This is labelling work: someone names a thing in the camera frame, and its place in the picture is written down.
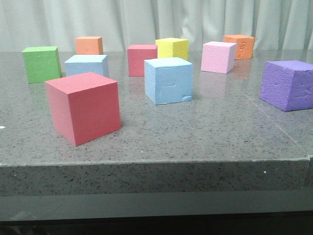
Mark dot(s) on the large red foam cube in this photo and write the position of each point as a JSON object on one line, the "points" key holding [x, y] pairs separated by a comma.
{"points": [[84, 106]]}

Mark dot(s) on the orange foam cube left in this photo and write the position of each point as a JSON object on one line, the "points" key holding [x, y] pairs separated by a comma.
{"points": [[89, 45]]}

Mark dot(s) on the light blue cube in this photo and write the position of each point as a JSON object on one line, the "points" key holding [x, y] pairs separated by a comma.
{"points": [[78, 64], [168, 80]]}

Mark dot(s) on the orange foam cube right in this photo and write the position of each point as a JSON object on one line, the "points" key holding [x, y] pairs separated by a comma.
{"points": [[245, 45]]}

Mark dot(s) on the orange foam cube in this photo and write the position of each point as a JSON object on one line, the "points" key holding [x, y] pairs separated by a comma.
{"points": [[89, 45], [245, 45]]}

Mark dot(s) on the small red foam cube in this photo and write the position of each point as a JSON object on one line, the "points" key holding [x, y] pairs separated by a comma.
{"points": [[137, 54]]}

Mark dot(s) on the grey-green curtain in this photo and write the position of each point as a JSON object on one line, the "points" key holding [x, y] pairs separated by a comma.
{"points": [[275, 24]]}

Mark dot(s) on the yellow foam cube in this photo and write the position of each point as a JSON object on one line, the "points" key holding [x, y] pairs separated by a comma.
{"points": [[172, 47]]}

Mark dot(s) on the purple foam cube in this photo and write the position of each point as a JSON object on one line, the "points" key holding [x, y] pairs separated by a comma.
{"points": [[288, 85]]}

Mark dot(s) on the green foam cube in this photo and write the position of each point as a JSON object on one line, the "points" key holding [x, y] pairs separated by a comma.
{"points": [[42, 63]]}

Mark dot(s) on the pink foam cube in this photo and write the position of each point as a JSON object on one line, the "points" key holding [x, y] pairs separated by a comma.
{"points": [[218, 57]]}

